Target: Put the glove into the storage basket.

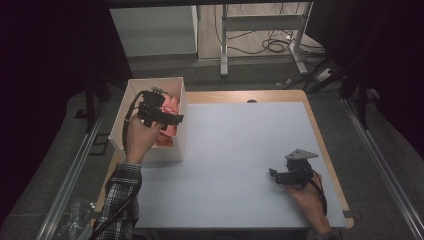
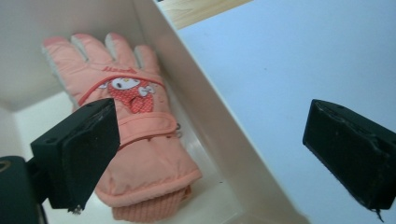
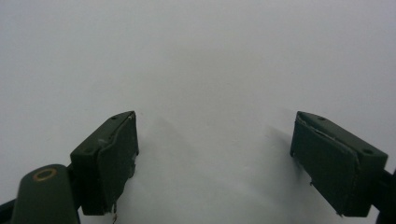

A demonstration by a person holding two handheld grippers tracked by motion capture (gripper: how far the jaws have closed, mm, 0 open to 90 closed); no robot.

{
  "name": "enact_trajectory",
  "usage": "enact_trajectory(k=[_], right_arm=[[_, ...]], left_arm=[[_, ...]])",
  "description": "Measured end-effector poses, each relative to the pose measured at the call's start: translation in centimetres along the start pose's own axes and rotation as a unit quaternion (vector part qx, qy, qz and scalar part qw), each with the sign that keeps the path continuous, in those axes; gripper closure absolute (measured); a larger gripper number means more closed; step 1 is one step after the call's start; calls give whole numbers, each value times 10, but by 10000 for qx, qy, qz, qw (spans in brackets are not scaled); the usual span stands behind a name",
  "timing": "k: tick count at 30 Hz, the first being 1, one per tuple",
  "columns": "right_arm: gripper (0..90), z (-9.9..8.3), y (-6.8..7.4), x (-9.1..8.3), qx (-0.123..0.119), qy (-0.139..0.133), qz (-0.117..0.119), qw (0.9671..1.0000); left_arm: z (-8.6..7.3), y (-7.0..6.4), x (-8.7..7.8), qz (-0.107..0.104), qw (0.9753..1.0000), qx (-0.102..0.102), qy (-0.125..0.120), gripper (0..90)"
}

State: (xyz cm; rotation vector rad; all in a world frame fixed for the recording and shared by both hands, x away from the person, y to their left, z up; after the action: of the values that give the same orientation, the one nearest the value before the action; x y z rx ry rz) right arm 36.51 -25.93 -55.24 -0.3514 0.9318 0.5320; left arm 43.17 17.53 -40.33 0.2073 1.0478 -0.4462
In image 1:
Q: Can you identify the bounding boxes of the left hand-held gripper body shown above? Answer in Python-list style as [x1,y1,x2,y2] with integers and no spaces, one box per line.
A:
[134,86,172,130]

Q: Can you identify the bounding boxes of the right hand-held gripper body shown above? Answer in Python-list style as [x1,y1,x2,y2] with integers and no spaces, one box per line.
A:
[276,148,320,190]

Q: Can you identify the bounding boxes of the red items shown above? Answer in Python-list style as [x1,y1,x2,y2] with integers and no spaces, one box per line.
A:
[155,93,182,148]

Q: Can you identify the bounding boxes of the white box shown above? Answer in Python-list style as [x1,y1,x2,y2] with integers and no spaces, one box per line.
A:
[108,76,187,164]

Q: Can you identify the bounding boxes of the person's left hand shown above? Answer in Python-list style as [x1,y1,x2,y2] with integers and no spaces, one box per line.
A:
[125,112,165,165]

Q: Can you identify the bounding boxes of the person's right hand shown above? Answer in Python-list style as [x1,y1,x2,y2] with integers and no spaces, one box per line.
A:
[285,172,330,232]

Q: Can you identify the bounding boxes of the light grey table mat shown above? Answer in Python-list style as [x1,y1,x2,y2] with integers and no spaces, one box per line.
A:
[134,101,348,230]

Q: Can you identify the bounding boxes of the black metal stand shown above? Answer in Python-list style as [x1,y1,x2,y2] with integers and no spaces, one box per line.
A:
[339,63,373,131]
[74,78,113,134]

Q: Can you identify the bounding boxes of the white cabinet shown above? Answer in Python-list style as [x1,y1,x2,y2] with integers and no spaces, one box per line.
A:
[109,5,199,58]

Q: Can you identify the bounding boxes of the white power strip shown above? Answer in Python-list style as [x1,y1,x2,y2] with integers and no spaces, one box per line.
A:
[315,67,334,83]

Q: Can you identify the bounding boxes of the clear plastic bag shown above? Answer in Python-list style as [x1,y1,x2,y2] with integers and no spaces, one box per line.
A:
[60,198,98,240]

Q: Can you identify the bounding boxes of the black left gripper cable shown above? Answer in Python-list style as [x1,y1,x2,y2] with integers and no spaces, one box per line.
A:
[87,89,148,240]

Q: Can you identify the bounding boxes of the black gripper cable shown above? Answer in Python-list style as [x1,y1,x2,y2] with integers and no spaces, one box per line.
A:
[87,89,148,240]
[311,169,329,217]

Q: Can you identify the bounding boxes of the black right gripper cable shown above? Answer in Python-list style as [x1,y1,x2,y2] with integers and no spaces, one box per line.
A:
[311,169,329,217]

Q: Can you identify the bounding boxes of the aluminium floor rail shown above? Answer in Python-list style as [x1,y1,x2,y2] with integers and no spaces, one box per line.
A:
[35,101,108,240]
[343,98,424,239]

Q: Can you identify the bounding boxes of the black floor cables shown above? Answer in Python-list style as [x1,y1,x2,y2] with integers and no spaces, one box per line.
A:
[213,3,326,58]

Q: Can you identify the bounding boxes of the grey metal desk frame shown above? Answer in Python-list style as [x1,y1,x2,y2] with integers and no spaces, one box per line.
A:
[219,2,315,78]

